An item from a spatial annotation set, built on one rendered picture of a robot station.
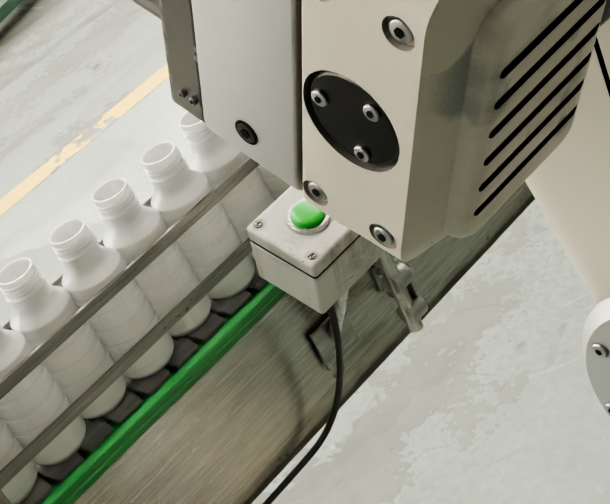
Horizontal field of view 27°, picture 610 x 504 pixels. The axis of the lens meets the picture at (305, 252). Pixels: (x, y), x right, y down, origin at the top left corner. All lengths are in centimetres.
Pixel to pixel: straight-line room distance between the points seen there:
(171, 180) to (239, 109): 77
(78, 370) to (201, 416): 13
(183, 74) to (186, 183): 76
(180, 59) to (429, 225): 10
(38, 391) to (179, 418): 15
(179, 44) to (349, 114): 7
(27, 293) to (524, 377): 153
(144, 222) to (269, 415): 24
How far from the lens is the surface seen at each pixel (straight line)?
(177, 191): 118
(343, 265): 109
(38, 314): 113
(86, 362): 116
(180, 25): 40
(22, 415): 114
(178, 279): 119
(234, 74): 39
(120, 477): 118
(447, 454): 242
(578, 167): 57
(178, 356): 121
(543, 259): 276
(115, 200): 115
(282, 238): 108
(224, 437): 124
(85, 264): 114
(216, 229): 120
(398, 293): 128
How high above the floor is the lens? 168
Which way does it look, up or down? 33 degrees down
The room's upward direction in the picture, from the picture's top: 27 degrees counter-clockwise
